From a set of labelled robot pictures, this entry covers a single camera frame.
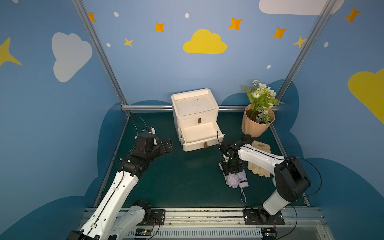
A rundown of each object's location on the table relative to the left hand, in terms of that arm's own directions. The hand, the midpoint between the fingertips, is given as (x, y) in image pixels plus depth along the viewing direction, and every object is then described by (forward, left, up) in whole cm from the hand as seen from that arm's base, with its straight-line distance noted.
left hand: (165, 142), depth 76 cm
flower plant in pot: (+27, -58, -6) cm, 64 cm away
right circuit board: (-36, -53, -26) cm, 69 cm away
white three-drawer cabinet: (+22, -15, -1) cm, 27 cm away
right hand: (-6, -37, -20) cm, 43 cm away
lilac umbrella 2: (-13, -44, -21) cm, 50 cm away
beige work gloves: (+13, -64, -23) cm, 70 cm away
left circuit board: (-37, +9, -25) cm, 45 cm away
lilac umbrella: (-12, -37, -19) cm, 43 cm away
